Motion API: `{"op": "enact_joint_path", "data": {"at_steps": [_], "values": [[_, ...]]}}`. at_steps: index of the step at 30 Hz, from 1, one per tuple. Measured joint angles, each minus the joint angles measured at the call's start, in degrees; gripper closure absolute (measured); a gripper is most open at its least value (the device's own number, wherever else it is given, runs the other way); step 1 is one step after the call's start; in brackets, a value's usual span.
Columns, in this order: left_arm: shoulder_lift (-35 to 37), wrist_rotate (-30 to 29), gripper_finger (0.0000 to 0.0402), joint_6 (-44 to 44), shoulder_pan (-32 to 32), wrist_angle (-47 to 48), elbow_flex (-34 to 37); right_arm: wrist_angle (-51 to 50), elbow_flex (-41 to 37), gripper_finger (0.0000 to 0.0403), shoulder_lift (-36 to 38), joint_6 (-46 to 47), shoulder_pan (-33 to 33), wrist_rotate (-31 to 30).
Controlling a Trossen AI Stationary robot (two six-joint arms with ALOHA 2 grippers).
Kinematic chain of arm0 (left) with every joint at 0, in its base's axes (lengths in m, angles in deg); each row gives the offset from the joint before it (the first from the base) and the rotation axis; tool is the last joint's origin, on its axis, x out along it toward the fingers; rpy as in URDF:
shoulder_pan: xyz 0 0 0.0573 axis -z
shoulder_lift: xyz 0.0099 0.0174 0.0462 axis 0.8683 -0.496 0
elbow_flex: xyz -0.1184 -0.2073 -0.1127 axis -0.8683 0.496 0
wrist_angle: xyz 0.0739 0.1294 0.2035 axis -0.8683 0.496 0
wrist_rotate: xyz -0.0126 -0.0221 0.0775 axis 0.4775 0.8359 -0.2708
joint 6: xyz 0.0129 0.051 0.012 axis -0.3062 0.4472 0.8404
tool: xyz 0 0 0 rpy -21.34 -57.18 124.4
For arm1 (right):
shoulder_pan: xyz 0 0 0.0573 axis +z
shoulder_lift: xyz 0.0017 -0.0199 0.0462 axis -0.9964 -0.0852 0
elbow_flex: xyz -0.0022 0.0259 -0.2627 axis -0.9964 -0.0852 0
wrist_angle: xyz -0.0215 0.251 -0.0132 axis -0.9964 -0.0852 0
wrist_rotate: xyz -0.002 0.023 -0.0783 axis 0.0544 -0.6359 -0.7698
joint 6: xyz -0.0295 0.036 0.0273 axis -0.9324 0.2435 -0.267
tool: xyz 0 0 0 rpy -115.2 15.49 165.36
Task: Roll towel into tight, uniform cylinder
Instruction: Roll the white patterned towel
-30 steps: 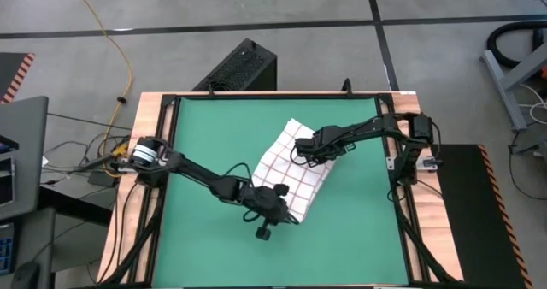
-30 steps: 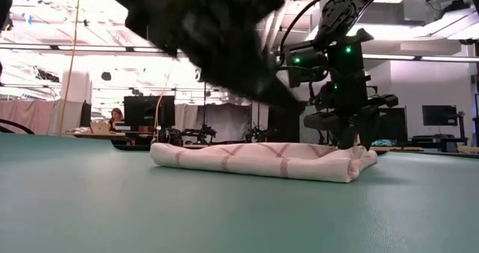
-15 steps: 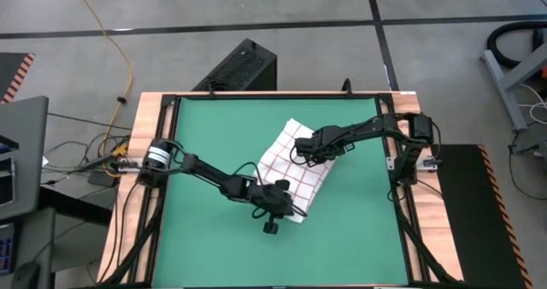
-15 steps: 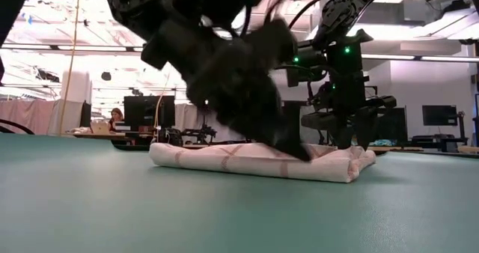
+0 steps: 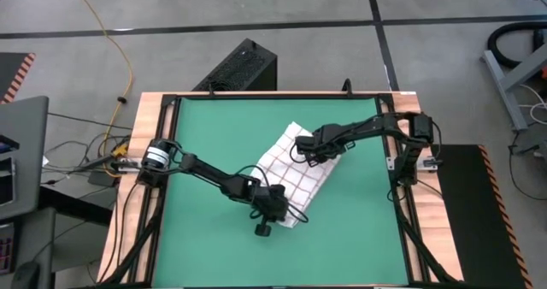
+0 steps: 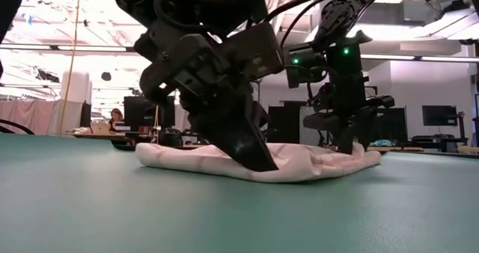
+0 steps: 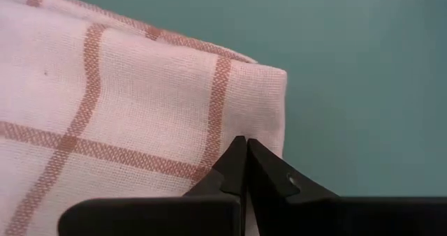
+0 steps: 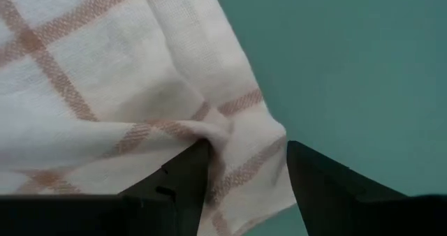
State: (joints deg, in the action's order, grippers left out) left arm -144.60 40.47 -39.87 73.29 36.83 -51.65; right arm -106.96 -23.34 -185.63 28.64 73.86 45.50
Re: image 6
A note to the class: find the black cabinet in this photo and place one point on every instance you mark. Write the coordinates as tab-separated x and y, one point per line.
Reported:
284	125

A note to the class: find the person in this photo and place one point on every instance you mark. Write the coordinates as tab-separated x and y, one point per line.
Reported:
116	120

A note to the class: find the low black table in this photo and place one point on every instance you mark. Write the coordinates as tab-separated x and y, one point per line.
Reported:
438	139

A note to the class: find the teal cloth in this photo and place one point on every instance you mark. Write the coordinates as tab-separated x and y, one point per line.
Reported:
381	143

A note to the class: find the black dome camera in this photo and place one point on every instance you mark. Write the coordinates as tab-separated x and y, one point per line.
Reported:
106	76

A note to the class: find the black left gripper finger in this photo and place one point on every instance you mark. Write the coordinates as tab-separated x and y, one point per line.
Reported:
264	118
232	133

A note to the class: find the silver laptop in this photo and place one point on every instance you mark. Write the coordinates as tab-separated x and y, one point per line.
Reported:
99	128

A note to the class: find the beige curtain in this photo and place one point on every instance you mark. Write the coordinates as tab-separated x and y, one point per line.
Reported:
33	116

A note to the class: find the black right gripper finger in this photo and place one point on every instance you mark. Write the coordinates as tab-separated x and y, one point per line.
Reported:
365	127
342	133

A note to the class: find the large black monitor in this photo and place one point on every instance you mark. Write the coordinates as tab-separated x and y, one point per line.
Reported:
132	114

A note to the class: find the white red-checked towel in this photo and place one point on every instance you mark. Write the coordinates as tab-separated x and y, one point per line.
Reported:
299	163

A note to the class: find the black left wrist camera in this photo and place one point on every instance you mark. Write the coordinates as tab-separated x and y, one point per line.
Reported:
254	51

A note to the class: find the long ceiling light bar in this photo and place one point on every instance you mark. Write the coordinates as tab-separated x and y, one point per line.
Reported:
411	57

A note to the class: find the white pillar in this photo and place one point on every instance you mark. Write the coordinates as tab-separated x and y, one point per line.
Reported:
76	84

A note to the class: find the small black monitor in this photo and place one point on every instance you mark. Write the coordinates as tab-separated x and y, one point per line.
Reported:
439	115

